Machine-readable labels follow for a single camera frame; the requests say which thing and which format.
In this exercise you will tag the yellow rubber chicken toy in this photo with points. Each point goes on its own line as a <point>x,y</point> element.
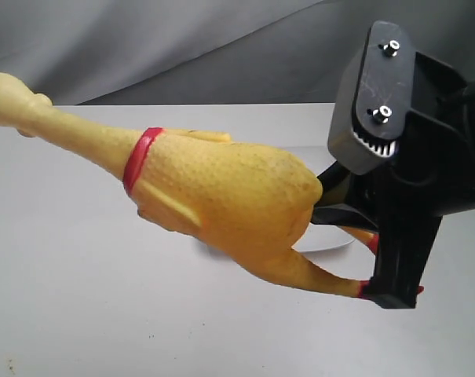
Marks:
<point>253,202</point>

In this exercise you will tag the white backdrop cloth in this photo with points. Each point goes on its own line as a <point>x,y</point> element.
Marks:
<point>212,52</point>

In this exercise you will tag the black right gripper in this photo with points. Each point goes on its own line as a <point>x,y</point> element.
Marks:
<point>433,175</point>

